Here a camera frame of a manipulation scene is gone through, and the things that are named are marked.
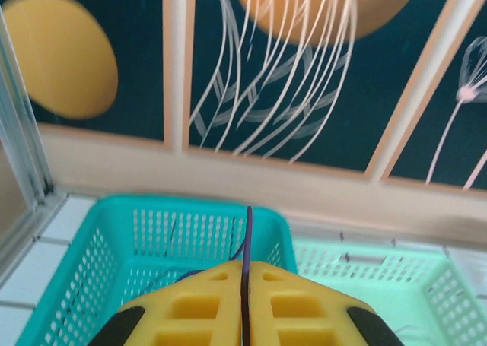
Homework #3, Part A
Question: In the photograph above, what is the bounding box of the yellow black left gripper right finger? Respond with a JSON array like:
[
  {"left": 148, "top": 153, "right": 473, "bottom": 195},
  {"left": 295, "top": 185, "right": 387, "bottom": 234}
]
[{"left": 249, "top": 261, "right": 404, "bottom": 346}]

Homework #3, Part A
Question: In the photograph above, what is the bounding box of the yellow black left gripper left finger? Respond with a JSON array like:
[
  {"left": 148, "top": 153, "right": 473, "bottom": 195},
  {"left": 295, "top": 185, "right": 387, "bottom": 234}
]
[{"left": 89, "top": 262, "right": 244, "bottom": 346}]

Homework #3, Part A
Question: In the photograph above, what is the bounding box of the thin purple cable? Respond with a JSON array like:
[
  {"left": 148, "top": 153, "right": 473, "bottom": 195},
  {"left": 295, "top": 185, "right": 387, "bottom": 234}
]
[{"left": 174, "top": 205, "right": 255, "bottom": 346}]

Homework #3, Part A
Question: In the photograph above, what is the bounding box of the light green plastic basket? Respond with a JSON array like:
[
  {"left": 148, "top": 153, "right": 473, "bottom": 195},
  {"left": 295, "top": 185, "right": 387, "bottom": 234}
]
[{"left": 291, "top": 233, "right": 487, "bottom": 346}]

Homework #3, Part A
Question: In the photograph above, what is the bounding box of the teal plastic basket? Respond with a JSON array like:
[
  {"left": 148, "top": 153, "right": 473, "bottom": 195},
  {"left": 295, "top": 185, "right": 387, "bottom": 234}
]
[{"left": 14, "top": 193, "right": 300, "bottom": 346}]

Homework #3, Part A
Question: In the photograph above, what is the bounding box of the aluminium side rail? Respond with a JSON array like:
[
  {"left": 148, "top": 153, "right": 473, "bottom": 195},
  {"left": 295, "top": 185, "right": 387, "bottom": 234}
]
[{"left": 0, "top": 192, "right": 72, "bottom": 248}]

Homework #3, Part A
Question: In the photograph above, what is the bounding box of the aluminium corner post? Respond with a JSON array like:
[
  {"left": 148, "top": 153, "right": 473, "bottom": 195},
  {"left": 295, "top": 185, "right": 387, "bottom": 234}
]
[{"left": 0, "top": 7, "right": 56, "bottom": 214}]

